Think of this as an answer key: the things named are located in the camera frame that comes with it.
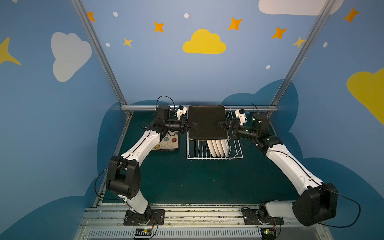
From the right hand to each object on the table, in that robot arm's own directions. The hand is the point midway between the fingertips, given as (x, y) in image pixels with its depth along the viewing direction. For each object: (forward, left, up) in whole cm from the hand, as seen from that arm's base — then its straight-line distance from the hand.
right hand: (221, 125), depth 74 cm
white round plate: (-3, +4, -17) cm, 18 cm away
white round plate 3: (-2, -2, -18) cm, 18 cm away
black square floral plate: (+2, +31, -29) cm, 43 cm away
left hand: (+2, +12, -2) cm, 12 cm away
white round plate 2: (-2, +1, -17) cm, 17 cm away
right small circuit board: (-41, -25, -34) cm, 59 cm away
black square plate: (+6, +7, -1) cm, 9 cm away
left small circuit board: (-44, +37, -33) cm, 66 cm away
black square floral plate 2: (+7, +32, -28) cm, 43 cm away
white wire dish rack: (-2, -4, -19) cm, 20 cm away
